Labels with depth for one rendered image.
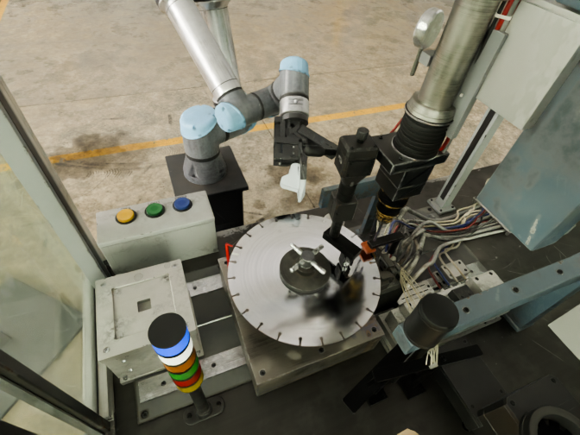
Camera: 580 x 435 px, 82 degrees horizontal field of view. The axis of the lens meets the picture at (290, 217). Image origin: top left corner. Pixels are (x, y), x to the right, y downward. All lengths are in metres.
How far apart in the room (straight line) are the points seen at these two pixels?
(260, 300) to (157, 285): 0.24
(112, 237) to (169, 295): 0.22
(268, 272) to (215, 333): 0.24
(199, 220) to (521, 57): 0.72
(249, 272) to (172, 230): 0.27
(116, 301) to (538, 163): 0.77
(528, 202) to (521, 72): 0.16
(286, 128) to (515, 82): 0.51
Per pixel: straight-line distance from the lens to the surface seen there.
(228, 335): 0.88
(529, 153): 0.53
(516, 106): 0.52
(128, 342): 0.75
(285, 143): 0.82
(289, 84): 0.88
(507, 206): 0.57
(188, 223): 0.90
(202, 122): 1.10
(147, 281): 0.81
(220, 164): 1.21
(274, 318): 0.68
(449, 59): 0.52
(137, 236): 0.90
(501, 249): 1.28
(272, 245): 0.77
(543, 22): 0.50
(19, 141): 0.64
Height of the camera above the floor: 1.56
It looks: 48 degrees down
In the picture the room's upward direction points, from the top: 7 degrees clockwise
